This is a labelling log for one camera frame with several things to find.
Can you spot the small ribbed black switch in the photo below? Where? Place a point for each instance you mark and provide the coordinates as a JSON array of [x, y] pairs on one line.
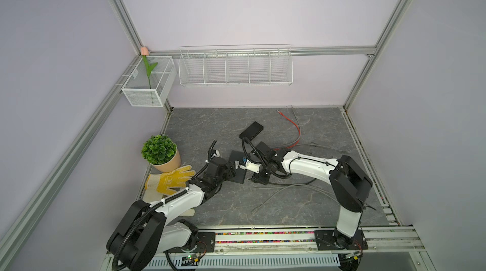
[[251, 131]]

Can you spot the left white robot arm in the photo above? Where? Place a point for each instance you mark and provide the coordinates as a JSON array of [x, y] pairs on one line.
[[145, 228]]

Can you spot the white wire long basket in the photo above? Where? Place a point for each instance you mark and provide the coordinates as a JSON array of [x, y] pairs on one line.
[[236, 65]]

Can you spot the yellow white work glove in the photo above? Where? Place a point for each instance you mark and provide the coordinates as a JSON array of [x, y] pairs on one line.
[[160, 186]]

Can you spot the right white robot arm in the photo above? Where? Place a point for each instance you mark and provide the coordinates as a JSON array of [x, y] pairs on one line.
[[349, 182]]

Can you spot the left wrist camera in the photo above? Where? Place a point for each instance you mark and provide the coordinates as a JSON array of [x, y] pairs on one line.
[[213, 153]]

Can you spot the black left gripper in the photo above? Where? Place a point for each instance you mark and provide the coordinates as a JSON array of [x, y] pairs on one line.
[[230, 172]]

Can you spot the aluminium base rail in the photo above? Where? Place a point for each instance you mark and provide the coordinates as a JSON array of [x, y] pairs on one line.
[[282, 247]]

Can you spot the pink artificial tulip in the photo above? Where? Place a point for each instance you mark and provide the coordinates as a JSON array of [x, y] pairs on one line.
[[144, 51]]

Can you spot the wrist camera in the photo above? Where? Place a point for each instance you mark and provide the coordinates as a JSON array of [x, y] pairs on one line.
[[248, 165], [213, 153]]

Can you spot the white mesh square basket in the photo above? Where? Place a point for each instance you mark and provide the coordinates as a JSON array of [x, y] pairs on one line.
[[136, 87]]

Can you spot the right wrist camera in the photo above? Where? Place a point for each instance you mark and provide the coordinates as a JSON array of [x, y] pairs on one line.
[[248, 165]]

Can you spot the green artificial plant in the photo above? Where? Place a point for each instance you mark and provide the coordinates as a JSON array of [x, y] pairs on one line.
[[159, 149]]

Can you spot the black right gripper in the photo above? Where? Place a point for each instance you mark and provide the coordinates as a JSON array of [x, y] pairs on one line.
[[257, 177]]

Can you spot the beige plant pot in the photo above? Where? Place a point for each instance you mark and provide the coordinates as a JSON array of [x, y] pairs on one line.
[[171, 165]]

